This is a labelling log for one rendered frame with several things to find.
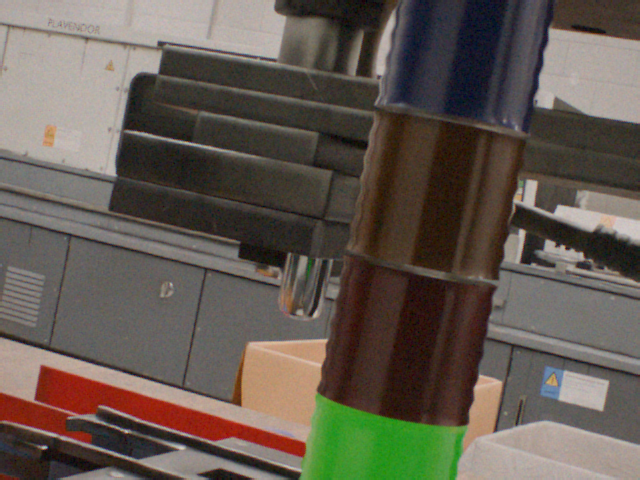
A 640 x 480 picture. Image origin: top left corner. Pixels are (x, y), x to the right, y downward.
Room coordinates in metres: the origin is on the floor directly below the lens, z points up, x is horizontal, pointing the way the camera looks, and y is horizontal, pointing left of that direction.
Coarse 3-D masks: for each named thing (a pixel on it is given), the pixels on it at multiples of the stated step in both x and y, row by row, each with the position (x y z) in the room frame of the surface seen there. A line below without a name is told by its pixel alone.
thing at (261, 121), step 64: (320, 0) 0.57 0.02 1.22; (192, 64) 0.57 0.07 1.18; (256, 64) 0.56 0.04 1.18; (320, 64) 0.57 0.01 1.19; (256, 128) 0.54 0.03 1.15; (320, 128) 0.54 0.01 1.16; (576, 128) 0.50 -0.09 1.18; (128, 192) 0.54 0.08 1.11; (192, 192) 0.53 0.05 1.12; (256, 192) 0.52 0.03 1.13; (320, 192) 0.50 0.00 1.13; (256, 256) 0.58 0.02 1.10; (320, 256) 0.51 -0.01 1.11
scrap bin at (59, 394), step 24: (48, 384) 0.93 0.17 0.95; (72, 384) 0.93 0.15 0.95; (96, 384) 0.92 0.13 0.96; (0, 408) 0.81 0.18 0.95; (24, 408) 0.81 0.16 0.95; (48, 408) 0.80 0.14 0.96; (72, 408) 0.92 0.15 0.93; (96, 408) 0.92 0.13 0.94; (120, 408) 0.91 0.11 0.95; (144, 408) 0.90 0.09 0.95; (168, 408) 0.89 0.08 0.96; (192, 408) 0.89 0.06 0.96; (72, 432) 0.79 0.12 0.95; (192, 432) 0.89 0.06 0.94; (216, 432) 0.88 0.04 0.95; (240, 432) 0.87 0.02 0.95; (264, 432) 0.86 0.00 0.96
